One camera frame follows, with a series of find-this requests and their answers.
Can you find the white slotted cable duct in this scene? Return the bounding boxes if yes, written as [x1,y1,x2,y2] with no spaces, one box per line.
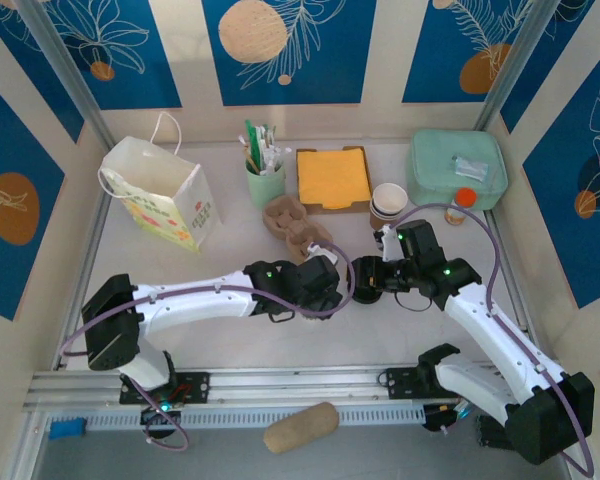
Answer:
[44,403,426,432]

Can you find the mint green zip case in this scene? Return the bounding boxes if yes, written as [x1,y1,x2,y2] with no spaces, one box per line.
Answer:
[405,128,510,211]

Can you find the small clear plastic packet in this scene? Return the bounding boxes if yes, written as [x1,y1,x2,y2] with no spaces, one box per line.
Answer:
[452,153,490,180]

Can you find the brown cork roll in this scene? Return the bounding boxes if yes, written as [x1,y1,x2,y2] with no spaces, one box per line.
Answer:
[262,401,340,455]

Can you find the small blue object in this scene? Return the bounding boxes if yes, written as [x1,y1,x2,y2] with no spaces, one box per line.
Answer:
[48,419,87,441]

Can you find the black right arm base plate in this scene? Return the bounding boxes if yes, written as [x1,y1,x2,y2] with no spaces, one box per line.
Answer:
[379,367,461,401]

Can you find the aluminium corner post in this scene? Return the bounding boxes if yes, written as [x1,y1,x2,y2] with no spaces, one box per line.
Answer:
[472,0,564,132]
[17,0,121,156]

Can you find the white paper takeout bag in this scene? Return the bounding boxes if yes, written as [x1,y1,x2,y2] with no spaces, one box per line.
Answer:
[97,112,222,254]

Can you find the aluminium front rail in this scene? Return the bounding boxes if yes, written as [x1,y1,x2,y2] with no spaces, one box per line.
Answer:
[22,362,567,414]

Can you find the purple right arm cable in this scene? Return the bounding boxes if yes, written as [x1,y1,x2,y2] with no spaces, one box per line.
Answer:
[392,202,595,479]

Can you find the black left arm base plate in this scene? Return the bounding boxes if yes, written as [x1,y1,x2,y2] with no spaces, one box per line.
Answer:
[118,370,212,405]

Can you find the orange-capped small bottle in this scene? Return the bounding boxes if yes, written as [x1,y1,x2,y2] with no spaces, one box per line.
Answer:
[444,187,479,227]

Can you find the green wrapped straw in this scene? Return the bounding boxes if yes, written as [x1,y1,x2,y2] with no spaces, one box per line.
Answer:
[244,118,262,169]

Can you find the stack of paper cups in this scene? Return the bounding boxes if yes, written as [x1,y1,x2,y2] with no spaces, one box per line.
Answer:
[368,182,410,231]

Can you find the black ribbed block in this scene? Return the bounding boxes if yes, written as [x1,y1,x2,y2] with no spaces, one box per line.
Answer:
[474,413,511,451]

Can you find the clear plastic-wrapped straw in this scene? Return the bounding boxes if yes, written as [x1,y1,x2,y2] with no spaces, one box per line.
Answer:
[267,147,288,176]

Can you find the yellow napkin stack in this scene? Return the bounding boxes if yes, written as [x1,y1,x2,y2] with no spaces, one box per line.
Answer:
[297,149,372,210]

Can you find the green cylindrical utensil holder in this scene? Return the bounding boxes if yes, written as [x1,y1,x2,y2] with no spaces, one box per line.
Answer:
[244,159,287,211]

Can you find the brown cardboard napkin tray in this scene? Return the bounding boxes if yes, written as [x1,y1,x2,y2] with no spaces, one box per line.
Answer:
[294,145,375,216]

